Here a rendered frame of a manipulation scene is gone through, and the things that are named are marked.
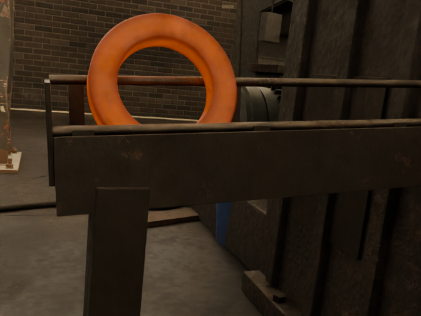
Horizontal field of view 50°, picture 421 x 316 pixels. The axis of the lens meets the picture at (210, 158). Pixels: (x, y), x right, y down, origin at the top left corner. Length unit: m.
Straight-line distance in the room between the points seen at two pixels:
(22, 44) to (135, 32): 6.04
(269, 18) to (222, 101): 4.52
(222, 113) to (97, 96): 0.15
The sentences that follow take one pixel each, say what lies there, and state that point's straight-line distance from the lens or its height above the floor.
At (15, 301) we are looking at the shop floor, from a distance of 1.49.
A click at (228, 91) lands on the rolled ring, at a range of 0.58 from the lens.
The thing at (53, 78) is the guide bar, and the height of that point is 0.67.
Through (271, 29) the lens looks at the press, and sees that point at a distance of 5.09.
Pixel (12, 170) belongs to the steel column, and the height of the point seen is 0.02.
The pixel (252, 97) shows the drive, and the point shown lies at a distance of 1.89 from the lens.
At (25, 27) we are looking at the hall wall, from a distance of 6.60.
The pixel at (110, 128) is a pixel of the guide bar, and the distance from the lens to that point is 0.50.
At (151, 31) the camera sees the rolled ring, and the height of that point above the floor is 0.74.
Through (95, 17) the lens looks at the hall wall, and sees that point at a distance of 6.65.
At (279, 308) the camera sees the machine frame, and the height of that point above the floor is 0.07.
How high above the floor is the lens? 0.70
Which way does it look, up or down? 10 degrees down
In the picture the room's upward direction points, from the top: 6 degrees clockwise
